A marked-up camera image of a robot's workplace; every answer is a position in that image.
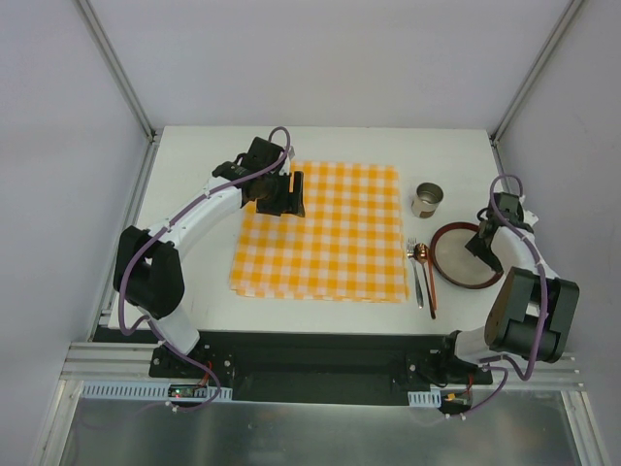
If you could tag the right frame post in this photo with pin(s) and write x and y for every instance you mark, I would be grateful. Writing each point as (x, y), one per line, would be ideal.
(542, 59)

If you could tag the red rimmed ceramic plate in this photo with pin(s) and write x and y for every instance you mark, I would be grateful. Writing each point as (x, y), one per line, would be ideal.
(455, 263)

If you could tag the copper spoon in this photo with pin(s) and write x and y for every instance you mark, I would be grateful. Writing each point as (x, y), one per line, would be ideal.
(421, 255)

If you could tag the cable duct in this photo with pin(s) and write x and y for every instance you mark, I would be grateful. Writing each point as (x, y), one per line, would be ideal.
(139, 391)
(425, 399)

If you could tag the frame post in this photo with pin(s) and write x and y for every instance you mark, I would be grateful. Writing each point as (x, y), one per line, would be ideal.
(542, 59)
(103, 43)

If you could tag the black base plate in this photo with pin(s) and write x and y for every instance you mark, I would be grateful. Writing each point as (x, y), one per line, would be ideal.
(376, 370)

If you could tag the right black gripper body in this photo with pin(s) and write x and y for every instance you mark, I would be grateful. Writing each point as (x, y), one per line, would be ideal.
(483, 246)

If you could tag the left cable duct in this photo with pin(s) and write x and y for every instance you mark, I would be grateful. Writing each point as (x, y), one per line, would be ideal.
(139, 391)

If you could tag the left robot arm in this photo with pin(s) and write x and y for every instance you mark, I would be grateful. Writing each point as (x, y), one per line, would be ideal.
(148, 265)

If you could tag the metal cup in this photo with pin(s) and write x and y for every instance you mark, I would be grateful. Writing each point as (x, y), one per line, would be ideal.
(426, 199)

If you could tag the right cable duct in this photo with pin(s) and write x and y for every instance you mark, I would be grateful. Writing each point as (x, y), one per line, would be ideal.
(425, 399)

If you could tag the left frame post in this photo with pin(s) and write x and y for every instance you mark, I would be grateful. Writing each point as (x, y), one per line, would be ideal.
(103, 43)

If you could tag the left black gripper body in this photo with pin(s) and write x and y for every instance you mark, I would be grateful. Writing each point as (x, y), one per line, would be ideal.
(289, 195)

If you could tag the silver fork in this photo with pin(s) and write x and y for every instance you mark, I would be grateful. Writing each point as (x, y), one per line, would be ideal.
(411, 254)

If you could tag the orange checkered cloth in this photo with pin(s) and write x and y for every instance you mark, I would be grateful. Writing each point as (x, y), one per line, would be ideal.
(348, 246)

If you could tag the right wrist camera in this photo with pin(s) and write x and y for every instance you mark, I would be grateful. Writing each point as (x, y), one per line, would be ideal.
(528, 216)

